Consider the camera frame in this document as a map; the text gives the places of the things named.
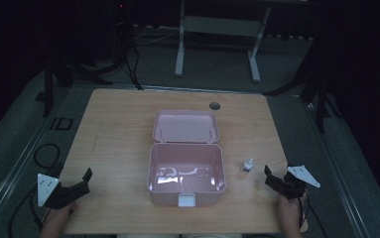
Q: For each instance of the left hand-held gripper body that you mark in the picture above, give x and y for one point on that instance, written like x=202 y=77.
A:
x=47 y=188

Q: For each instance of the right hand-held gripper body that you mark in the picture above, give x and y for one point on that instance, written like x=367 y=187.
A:
x=298 y=180

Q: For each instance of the small white dropper bottle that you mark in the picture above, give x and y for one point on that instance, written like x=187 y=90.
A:
x=247 y=166

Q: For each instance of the pink plastic box with lid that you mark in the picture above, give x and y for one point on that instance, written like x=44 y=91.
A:
x=186 y=158

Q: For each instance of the person's left hand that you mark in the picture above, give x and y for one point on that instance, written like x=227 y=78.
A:
x=65 y=210

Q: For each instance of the person's right hand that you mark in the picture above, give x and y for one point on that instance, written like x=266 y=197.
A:
x=288 y=205

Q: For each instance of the black tripod stand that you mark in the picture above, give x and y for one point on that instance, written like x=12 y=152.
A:
x=68 y=71
x=313 y=89

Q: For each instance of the white metal desk frame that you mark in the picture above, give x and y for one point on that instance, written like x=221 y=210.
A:
x=222 y=26

